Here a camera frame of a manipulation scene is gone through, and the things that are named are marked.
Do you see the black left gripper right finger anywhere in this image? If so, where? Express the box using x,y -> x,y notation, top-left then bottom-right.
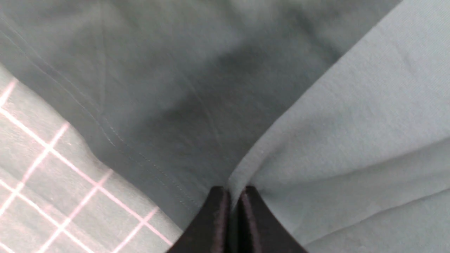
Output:
238,186 -> 307,253

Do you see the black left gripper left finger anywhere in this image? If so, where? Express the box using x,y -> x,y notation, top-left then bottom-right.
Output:
168,186 -> 230,253

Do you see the green long-sleeve shirt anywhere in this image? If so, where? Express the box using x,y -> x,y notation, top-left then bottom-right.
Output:
1,0 -> 449,253

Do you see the green checkered tablecloth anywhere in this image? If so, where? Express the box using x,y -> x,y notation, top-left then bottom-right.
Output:
0,67 -> 182,253

